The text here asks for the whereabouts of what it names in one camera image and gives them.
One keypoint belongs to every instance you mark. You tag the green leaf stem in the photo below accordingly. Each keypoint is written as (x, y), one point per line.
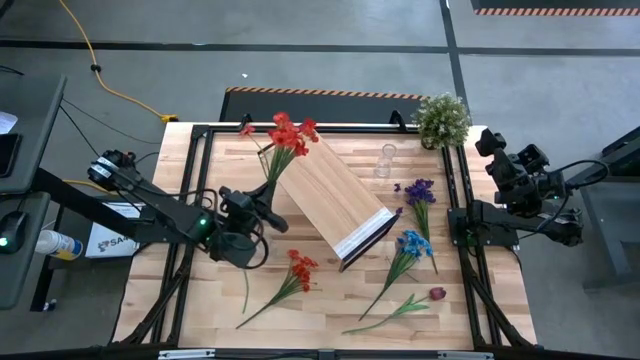
(246, 292)

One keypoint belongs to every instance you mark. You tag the white printed cardboard box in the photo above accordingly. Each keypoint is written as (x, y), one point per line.
(107, 240)

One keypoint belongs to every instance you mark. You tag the dark red artificial tulip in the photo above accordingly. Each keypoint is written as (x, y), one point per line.
(437, 293)

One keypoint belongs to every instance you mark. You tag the potted green plant white blossoms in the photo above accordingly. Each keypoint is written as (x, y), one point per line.
(442, 120)

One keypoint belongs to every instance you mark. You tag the white paper sheet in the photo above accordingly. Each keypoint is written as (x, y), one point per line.
(6, 122)

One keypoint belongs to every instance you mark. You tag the black smartphone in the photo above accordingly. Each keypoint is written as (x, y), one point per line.
(9, 155)

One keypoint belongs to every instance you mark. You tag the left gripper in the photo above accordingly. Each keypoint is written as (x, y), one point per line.
(240, 212)

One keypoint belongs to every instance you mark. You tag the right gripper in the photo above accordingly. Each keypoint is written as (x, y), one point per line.
(530, 185)

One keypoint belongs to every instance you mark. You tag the black computer mouse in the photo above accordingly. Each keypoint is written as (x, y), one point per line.
(12, 232)

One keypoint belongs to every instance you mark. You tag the clear glass vase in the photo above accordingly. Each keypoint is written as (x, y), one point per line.
(385, 160)

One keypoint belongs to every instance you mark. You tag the blue artificial flower bunch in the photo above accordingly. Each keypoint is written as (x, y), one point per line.
(412, 245)

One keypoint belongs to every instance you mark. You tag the grey desk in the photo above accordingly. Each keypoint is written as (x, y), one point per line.
(30, 125)

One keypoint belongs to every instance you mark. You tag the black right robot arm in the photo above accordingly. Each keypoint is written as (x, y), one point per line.
(550, 227)

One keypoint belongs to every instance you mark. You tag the wooden shelf black metal frame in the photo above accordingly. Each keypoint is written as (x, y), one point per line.
(330, 195)

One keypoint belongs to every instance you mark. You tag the grey metal stand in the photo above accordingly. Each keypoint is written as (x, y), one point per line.
(605, 220)

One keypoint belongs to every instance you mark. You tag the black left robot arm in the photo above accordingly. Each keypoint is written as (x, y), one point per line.
(170, 215)

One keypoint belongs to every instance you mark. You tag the white spray can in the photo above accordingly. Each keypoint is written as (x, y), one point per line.
(57, 244)

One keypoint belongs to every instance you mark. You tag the black hazard-striped floor mat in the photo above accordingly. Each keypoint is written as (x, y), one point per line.
(555, 6)
(320, 107)

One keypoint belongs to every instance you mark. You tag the black metal beam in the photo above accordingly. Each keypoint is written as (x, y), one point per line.
(75, 197)

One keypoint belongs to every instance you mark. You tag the red artificial flower bunch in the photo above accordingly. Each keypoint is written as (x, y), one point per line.
(300, 267)
(287, 137)

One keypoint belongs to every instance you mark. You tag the purple artificial flower bunch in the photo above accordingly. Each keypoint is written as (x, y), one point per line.
(420, 192)

